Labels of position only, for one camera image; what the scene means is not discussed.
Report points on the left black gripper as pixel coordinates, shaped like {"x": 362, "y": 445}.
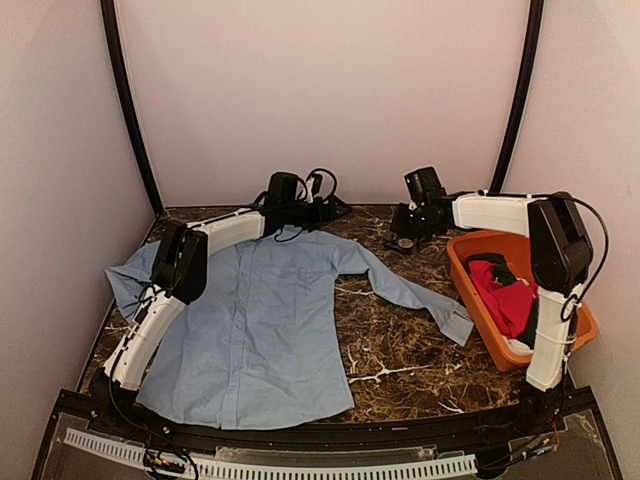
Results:
{"x": 323, "y": 216}

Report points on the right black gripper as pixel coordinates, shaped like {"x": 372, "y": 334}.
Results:
{"x": 399, "y": 222}

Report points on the light blue shirt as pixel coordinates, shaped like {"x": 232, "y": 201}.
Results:
{"x": 259, "y": 349}

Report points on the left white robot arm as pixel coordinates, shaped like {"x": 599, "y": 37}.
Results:
{"x": 179, "y": 271}

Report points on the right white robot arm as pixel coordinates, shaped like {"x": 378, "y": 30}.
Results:
{"x": 560, "y": 254}

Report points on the round iridescent brooch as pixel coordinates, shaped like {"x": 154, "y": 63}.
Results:
{"x": 405, "y": 243}

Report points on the orange plastic basin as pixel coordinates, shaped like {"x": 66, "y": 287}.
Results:
{"x": 492, "y": 272}

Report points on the red garment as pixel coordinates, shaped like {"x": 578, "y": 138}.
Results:
{"x": 505, "y": 300}

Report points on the white garment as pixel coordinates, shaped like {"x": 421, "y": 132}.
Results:
{"x": 518, "y": 348}

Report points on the black front rail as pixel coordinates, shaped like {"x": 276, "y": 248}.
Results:
{"x": 470, "y": 432}

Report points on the right black frame post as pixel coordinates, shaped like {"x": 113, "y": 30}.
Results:
{"x": 525, "y": 72}

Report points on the black frame post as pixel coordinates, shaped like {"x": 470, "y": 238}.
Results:
{"x": 525, "y": 72}
{"x": 120, "y": 75}

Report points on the white slotted cable duct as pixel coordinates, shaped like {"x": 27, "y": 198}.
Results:
{"x": 240, "y": 463}

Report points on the left black frame post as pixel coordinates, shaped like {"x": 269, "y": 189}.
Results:
{"x": 120, "y": 75}

